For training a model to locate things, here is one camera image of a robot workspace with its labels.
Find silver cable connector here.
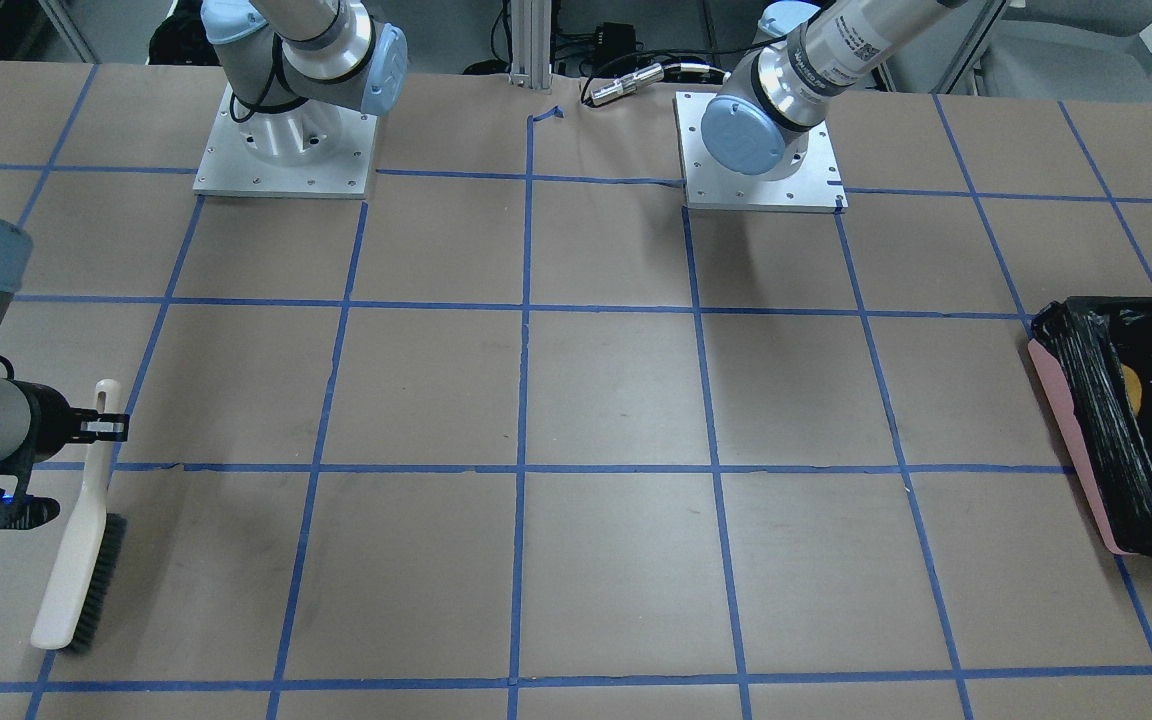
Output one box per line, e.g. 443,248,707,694
581,63,666,108

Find aluminium frame post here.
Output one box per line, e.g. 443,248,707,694
506,0,554,94

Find golden brown potato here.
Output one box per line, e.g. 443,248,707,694
1120,364,1144,416

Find beige hand brush black bristles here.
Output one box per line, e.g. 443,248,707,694
29,379,127,653

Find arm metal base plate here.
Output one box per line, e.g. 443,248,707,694
194,86,380,200
675,91,849,213

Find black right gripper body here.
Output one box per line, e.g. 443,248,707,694
24,386,86,462

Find pink bin with black bag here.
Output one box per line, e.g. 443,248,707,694
1028,296,1152,559

